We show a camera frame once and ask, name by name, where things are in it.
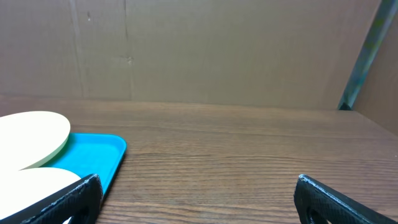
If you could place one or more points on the teal plastic serving tray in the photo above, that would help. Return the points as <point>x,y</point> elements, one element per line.
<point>88,153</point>

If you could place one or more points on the white plate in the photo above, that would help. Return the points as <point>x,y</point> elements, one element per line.
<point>23,188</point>

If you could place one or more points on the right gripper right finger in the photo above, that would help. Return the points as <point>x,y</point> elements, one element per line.
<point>318,203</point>

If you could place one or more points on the green rimmed plate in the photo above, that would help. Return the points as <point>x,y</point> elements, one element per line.
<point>32,138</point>

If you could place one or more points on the metal corner post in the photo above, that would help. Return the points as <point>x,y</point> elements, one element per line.
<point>377,32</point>

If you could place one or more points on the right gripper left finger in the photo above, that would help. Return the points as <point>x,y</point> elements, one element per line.
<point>78,203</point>

